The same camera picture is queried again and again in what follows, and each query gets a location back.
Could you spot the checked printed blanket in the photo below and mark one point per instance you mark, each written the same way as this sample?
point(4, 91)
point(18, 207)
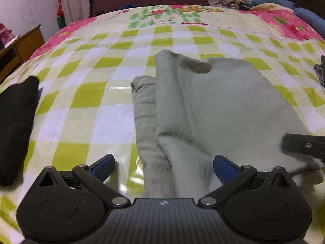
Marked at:
point(96, 99)

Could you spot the dark grey cloth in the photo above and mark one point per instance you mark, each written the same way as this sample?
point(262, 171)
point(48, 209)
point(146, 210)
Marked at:
point(320, 71)

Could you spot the wooden desk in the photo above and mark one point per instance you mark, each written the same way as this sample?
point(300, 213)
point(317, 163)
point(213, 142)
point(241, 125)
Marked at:
point(20, 45)

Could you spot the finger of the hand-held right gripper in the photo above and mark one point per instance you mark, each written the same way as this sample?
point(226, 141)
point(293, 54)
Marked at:
point(302, 144)

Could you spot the red cloth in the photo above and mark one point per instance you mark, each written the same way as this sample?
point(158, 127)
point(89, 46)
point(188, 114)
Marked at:
point(5, 34)

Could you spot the light green pants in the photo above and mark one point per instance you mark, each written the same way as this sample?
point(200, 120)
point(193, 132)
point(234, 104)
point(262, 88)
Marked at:
point(215, 111)

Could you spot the pile of mixed clothes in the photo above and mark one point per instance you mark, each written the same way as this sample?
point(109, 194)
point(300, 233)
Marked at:
point(238, 2)

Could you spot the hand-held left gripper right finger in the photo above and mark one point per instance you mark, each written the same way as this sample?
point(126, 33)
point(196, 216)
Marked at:
point(224, 169)

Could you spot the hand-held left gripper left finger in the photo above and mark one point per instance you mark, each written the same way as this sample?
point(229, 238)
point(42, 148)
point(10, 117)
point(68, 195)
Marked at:
point(102, 167)

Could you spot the small blue object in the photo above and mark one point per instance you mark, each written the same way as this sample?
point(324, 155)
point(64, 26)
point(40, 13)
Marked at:
point(128, 5)

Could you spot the black folded cloth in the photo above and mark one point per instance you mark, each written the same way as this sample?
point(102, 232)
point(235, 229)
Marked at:
point(15, 122)

